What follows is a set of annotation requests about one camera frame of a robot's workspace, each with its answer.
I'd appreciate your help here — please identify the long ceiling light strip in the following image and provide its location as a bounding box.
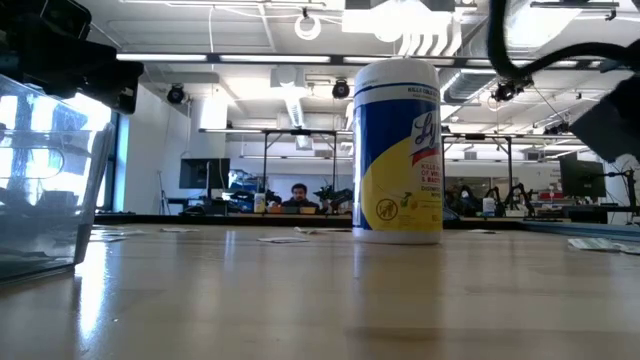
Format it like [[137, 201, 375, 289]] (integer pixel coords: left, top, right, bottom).
[[115, 53, 209, 63], [218, 53, 332, 65]]

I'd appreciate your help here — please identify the person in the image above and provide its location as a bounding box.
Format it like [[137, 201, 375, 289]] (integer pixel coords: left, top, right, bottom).
[[280, 182, 321, 210]]

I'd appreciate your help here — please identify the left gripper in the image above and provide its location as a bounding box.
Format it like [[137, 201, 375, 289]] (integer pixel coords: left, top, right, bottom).
[[0, 34, 145, 115]]

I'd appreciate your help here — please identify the disinfecting wipes canister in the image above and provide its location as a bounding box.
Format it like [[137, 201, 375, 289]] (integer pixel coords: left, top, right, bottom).
[[351, 57, 445, 246]]

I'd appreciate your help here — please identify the black background gantry frame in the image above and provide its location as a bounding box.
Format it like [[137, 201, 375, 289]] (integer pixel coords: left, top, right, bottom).
[[442, 132, 514, 211], [259, 128, 339, 211]]

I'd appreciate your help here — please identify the black computer monitor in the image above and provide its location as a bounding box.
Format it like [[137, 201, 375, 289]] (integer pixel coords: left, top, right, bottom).
[[558, 152, 607, 200], [178, 157, 232, 191]]

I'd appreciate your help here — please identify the dark clear plastic tray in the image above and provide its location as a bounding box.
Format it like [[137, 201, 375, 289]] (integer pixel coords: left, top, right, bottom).
[[0, 73, 117, 284]]

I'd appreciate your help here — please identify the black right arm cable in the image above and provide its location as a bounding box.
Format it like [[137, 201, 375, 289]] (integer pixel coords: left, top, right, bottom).
[[487, 0, 640, 86]]

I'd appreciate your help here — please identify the white ceiling duct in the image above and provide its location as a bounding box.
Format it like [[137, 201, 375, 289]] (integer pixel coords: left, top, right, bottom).
[[342, 0, 464, 57]]

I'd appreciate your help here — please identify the white hanging cable ring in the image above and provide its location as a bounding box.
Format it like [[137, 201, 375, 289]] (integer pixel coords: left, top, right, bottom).
[[293, 13, 323, 41]]

